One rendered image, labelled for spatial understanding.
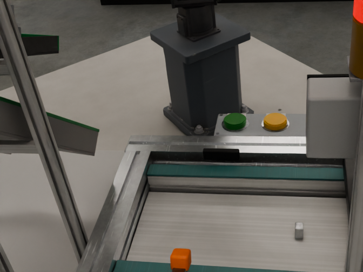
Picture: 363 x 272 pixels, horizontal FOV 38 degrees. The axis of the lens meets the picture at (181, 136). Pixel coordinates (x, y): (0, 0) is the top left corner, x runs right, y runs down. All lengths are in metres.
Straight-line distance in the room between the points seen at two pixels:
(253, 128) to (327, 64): 2.15
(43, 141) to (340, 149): 0.37
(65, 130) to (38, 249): 0.24
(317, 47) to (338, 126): 2.73
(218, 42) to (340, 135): 0.52
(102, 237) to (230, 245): 0.19
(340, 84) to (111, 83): 0.89
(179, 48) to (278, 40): 2.37
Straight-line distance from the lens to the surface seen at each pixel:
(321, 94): 0.49
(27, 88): 0.65
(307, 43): 3.28
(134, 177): 0.85
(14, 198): 1.05
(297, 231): 0.78
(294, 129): 0.92
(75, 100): 1.29
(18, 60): 0.64
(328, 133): 0.51
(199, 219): 0.82
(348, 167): 0.83
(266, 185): 0.85
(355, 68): 0.47
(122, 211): 0.80
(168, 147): 0.90
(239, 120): 0.92
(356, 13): 0.45
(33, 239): 0.95
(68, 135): 0.80
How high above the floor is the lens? 1.50
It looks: 36 degrees down
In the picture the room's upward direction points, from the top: 9 degrees counter-clockwise
